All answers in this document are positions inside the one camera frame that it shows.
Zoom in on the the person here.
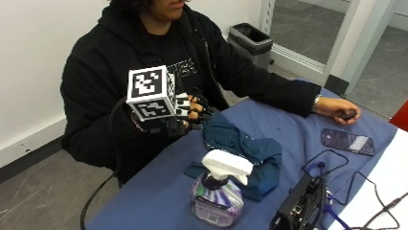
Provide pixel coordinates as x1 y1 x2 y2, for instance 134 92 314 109
58 0 361 188

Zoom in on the black electronic box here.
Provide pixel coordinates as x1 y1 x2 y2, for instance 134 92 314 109
268 173 329 230

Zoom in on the white board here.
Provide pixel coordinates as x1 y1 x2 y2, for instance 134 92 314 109
326 127 408 230

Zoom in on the thick black glove cable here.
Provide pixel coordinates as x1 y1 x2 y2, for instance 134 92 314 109
78 95 130 230

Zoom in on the purple spray bottle white trigger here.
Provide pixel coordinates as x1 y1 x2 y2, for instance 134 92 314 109
188 149 255 228

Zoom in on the red chair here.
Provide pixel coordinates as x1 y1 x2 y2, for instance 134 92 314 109
387 100 408 133

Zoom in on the black smartphone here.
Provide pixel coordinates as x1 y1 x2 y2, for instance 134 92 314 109
320 127 377 157

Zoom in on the teal cloth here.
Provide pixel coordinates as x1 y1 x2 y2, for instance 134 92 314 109
181 111 284 203

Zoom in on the thin black looped cable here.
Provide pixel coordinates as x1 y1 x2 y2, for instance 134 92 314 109
300 149 350 180

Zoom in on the blue cable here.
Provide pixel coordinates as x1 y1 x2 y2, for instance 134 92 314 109
301 161 354 230

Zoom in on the grey trash bin black liner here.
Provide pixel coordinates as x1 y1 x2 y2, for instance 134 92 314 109
227 22 274 70

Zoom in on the white marker cube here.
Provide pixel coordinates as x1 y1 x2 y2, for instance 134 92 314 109
124 64 192 123

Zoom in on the small black clicker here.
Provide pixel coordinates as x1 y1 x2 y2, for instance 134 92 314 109
340 109 358 122

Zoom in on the black cable with plug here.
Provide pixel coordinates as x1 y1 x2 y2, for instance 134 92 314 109
342 171 408 230

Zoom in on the blue tablecloth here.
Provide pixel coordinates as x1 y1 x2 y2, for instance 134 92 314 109
83 78 398 230

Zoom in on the silver wristwatch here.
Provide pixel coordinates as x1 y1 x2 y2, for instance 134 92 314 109
310 94 324 110

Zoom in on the glass door with white frame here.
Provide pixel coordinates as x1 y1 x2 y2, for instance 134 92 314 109
257 0 408 94

